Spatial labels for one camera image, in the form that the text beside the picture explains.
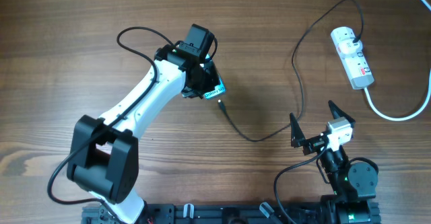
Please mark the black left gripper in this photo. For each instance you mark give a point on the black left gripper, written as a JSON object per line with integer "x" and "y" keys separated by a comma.
{"x": 213, "y": 80}

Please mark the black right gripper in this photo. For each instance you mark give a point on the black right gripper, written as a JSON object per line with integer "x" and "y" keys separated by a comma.
{"x": 298, "y": 139}

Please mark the blue screen smartphone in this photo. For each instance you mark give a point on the blue screen smartphone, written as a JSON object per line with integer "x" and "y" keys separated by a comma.
{"x": 218, "y": 90}

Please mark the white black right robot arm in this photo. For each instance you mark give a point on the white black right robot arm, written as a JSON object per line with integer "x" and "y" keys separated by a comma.
{"x": 353, "y": 181}

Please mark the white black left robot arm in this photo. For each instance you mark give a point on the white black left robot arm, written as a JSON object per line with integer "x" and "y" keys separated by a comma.
{"x": 104, "y": 159}

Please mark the white charger adapter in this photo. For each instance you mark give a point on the white charger adapter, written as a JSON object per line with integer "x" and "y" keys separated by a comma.
{"x": 349, "y": 48}

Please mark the white power strip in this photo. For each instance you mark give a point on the white power strip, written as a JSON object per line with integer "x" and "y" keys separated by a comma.
{"x": 357, "y": 69}

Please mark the black mounting rail base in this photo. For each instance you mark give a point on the black mounting rail base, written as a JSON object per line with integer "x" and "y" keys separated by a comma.
{"x": 302, "y": 212}

